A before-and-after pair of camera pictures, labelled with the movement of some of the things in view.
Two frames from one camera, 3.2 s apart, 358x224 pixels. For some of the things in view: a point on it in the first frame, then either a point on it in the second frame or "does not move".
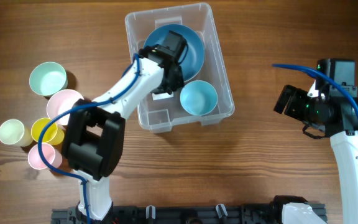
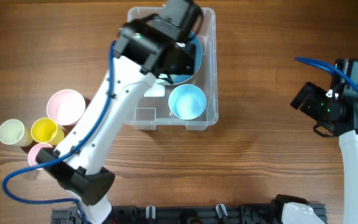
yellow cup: [53, 135] does not move
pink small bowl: [61, 101] does not move
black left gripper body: [173, 79] → [184, 59]
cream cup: [13, 132] does not move
